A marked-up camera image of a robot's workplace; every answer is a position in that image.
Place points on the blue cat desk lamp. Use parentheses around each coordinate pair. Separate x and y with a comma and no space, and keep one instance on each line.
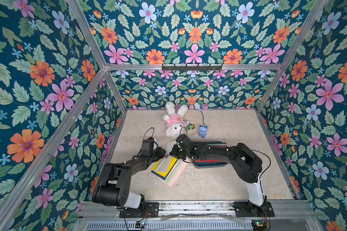
(203,129)

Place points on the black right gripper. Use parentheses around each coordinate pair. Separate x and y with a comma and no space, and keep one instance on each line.
(179,151)

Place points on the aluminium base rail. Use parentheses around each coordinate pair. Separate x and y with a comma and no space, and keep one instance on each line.
(215,215)

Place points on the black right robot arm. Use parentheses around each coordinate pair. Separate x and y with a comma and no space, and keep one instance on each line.
(246,163)

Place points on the light green envelope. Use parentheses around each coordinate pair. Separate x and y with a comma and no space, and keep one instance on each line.
(173,171)

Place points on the navy blue envelope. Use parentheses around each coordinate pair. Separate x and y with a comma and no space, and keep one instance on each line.
(159,174)

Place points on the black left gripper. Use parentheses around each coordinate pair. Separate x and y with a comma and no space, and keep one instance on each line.
(161,154)

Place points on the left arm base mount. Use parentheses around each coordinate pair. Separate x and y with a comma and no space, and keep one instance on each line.
(138,209)

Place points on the black wall hook rail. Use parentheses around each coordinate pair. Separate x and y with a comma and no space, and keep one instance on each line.
(191,67)

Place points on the cream envelope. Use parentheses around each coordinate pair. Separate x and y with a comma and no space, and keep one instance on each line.
(168,149)

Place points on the pink envelope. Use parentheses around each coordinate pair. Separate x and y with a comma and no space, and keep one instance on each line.
(177,174)

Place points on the yellow envelope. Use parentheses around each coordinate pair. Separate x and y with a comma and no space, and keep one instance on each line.
(165,167)

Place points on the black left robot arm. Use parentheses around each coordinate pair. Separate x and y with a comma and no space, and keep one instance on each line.
(113,185)

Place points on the red envelope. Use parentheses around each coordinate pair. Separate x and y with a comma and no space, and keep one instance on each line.
(210,161)

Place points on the small green flower toy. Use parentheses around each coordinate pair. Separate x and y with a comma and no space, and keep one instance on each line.
(190,127)

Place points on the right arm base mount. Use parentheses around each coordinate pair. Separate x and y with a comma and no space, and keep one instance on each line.
(247,209)

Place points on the dark teal storage box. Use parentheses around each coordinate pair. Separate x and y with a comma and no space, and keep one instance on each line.
(201,165)

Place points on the white plush bunny toy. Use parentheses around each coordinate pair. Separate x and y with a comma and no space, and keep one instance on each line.
(175,122)

